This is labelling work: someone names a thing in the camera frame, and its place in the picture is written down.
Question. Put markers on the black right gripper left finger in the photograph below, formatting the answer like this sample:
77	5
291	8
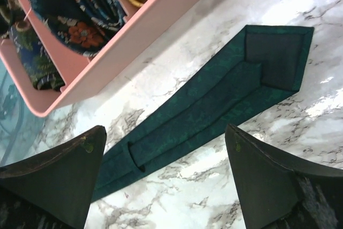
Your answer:
53	189

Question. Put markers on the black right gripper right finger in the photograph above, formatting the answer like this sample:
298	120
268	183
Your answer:
279	190

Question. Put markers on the rolled blue striped tie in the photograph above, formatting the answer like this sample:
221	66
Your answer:
84	26

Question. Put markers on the rolled blue floral tie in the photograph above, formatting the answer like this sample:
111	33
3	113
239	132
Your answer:
30	50

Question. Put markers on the pink divided organizer tray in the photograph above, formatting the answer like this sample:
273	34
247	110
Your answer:
84	78

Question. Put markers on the clear blue plastic tub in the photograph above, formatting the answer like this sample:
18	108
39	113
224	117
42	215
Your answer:
19	126

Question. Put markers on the dark green necktie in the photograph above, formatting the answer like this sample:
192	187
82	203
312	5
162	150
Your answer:
258	68

